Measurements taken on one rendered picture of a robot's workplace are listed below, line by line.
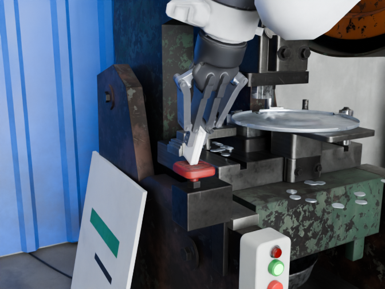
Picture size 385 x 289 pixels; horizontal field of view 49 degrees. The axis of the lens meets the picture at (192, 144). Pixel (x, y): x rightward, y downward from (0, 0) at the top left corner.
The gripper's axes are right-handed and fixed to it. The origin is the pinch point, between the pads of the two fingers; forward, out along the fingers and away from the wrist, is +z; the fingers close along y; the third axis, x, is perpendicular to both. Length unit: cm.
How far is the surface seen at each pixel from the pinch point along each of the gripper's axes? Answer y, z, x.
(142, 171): 8.2, 33.5, 31.1
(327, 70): 182, 57, 125
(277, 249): 8.8, 9.5, -18.6
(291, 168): 28.3, 11.2, 0.8
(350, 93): 206, 72, 118
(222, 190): 4.1, 6.4, -6.2
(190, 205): -2.4, 7.8, -6.8
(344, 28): 66, -8, 33
